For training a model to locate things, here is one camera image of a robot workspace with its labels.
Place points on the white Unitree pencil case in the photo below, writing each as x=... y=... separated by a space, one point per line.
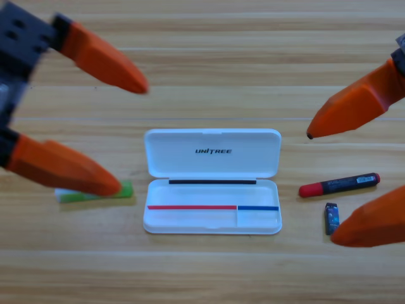
x=190 y=158

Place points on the black marker with red cap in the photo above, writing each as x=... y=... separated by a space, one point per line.
x=338 y=184

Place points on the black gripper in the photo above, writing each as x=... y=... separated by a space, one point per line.
x=400 y=54
x=22 y=38

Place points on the green transparent pencil lead box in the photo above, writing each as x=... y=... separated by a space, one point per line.
x=126 y=191

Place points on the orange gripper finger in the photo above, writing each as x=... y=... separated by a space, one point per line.
x=376 y=221
x=63 y=168

